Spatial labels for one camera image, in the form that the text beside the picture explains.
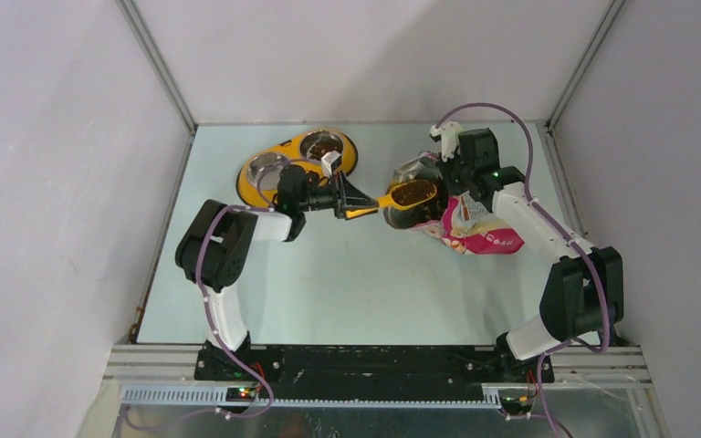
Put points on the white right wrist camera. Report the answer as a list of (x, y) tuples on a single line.
[(447, 134)]

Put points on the aluminium right corner post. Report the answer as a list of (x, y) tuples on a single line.
[(597, 39)]

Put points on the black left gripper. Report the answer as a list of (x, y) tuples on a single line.
[(350, 203)]

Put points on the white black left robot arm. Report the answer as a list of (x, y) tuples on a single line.
[(215, 247)]

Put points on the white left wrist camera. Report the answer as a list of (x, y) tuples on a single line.
[(330, 163)]

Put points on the yellow double pet bowl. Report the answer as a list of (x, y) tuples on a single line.
[(257, 179)]

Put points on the brown pet food kibble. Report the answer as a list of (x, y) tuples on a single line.
[(309, 189)]

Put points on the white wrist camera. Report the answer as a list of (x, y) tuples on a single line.
[(330, 163), (447, 134)]

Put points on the yellow plastic food scoop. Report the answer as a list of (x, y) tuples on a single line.
[(407, 195)]

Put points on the colourful cat food bag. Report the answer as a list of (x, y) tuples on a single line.
[(457, 221)]

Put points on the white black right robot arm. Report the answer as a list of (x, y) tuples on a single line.
[(584, 289)]

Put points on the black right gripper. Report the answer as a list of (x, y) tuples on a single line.
[(445, 170)]

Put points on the aluminium front frame rail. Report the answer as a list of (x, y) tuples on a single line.
[(164, 374)]

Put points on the aluminium corner post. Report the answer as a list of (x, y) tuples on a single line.
[(597, 39), (151, 50)]

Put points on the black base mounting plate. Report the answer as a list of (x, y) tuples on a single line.
[(371, 373)]

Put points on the aluminium left corner post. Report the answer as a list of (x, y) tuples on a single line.
[(151, 50)]

